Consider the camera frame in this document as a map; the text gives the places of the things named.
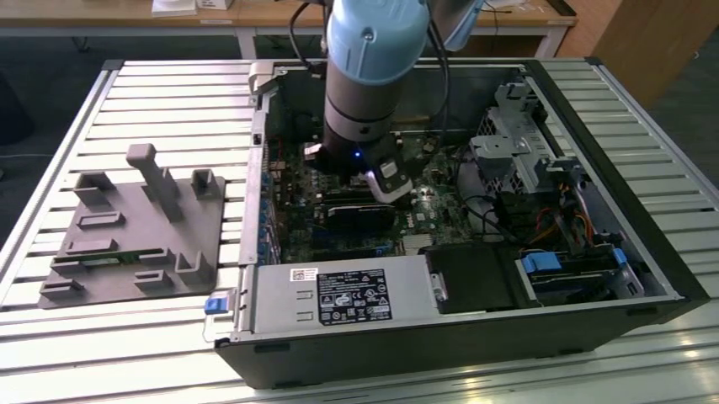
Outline wooden cabinet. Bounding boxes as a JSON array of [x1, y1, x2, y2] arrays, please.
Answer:
[[555, 0, 719, 109]]

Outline hard disk in blue carrier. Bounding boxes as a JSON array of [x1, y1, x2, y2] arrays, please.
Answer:
[[516, 250, 628, 304]]

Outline grey plastic parts rack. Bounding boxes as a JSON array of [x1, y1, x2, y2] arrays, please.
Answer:
[[36, 142, 227, 311]]

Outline blue case latch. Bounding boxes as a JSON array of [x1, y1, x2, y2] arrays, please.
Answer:
[[204, 294, 235, 315]]

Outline silver power supply unit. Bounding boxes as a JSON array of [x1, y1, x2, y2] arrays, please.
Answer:
[[245, 254, 446, 333]]

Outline grey case release handle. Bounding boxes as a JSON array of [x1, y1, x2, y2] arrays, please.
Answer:
[[245, 62, 283, 92]]

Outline white cardboard box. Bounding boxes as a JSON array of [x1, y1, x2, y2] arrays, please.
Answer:
[[151, 0, 199, 18]]

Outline green RAM stick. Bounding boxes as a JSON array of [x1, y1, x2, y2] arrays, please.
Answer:
[[77, 250, 169, 267]]

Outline orange and yellow wires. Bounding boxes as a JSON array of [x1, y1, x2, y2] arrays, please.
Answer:
[[532, 208, 598, 246]]

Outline wooden desk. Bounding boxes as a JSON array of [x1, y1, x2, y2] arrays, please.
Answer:
[[0, 0, 580, 60]]

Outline black plastic drive shroud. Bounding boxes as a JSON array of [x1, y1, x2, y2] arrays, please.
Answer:
[[424, 243, 542, 315]]

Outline grey metal disk cage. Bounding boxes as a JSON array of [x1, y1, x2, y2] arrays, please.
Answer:
[[468, 82, 591, 194]]

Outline black open PC case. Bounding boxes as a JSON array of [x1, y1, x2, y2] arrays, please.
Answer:
[[212, 57, 710, 391]]

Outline green motherboard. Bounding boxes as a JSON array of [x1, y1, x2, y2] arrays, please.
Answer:
[[263, 130, 479, 264]]

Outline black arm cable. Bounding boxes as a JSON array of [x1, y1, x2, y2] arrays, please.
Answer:
[[288, 0, 454, 142]]

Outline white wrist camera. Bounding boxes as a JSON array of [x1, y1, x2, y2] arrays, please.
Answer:
[[364, 157, 415, 205]]

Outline black internal cable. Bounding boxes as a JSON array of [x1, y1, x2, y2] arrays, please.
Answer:
[[455, 195, 523, 246]]

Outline black graphics card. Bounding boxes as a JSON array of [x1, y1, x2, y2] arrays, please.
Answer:
[[324, 203, 398, 232]]

